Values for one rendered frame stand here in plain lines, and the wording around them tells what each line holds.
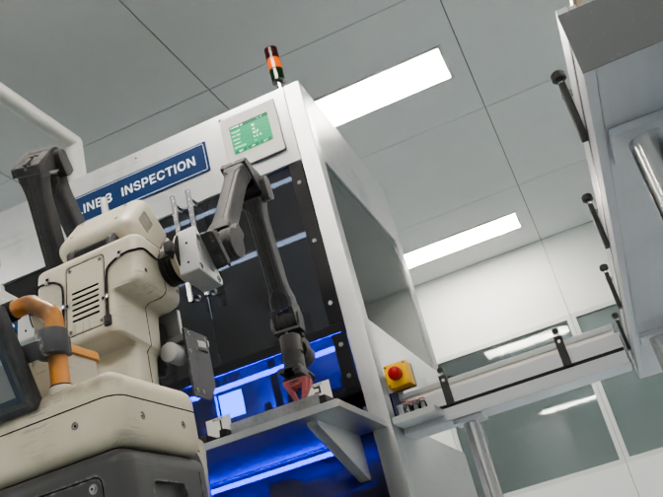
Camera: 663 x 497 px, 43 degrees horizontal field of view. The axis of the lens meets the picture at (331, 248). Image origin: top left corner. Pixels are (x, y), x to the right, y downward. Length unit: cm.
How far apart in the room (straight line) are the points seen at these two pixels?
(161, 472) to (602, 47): 89
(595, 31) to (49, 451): 98
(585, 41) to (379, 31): 333
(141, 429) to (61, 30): 277
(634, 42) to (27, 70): 341
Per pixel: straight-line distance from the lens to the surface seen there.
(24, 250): 334
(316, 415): 216
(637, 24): 102
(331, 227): 271
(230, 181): 223
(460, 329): 733
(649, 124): 114
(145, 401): 141
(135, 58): 413
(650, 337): 225
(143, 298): 189
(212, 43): 412
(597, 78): 102
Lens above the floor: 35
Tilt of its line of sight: 24 degrees up
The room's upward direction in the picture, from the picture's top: 15 degrees counter-clockwise
